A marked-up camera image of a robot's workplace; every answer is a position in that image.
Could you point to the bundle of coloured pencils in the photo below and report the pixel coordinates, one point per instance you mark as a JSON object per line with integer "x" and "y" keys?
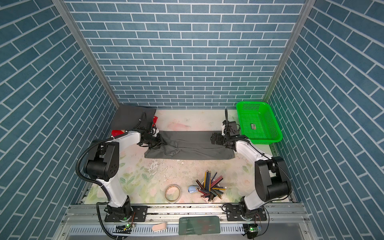
{"x": 210, "y": 188}

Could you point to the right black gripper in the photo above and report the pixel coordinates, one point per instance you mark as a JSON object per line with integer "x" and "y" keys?
{"x": 218, "y": 140}

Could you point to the small blue pencil sharpener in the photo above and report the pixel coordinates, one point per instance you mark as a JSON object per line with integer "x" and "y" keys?
{"x": 193, "y": 189}

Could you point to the roll of clear tape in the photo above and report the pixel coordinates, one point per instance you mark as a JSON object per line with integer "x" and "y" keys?
{"x": 173, "y": 193}

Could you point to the folded dark grey t shirt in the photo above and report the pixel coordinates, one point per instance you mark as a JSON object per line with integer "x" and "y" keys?
{"x": 132, "y": 118}

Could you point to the black mounting plate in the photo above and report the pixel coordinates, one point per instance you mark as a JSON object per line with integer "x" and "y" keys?
{"x": 126, "y": 214}
{"x": 236, "y": 213}

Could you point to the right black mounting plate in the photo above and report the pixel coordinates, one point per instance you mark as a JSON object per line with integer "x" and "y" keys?
{"x": 236, "y": 213}

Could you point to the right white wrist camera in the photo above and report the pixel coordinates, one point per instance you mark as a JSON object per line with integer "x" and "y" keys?
{"x": 223, "y": 129}

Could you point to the right small circuit board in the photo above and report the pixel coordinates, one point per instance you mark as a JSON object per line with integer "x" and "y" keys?
{"x": 251, "y": 231}

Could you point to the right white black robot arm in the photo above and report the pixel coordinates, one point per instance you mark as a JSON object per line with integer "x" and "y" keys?
{"x": 271, "y": 173}

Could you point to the folded red t shirt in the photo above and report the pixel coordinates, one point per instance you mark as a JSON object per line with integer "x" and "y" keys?
{"x": 115, "y": 133}

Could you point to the green plastic basket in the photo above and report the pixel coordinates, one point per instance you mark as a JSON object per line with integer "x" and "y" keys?
{"x": 261, "y": 115}

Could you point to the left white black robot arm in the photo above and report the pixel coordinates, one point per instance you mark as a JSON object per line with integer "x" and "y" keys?
{"x": 99, "y": 164}

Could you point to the small circuit board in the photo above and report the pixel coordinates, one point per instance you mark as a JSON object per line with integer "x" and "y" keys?
{"x": 251, "y": 231}
{"x": 123, "y": 229}

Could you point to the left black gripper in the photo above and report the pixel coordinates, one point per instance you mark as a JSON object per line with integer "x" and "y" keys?
{"x": 159, "y": 142}

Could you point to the pink eraser block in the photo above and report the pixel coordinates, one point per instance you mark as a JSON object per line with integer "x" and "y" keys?
{"x": 159, "y": 227}

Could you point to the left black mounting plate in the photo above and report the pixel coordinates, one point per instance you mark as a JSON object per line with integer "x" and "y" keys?
{"x": 126, "y": 214}

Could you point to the left small circuit board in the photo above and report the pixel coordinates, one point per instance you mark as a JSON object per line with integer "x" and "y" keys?
{"x": 123, "y": 229}

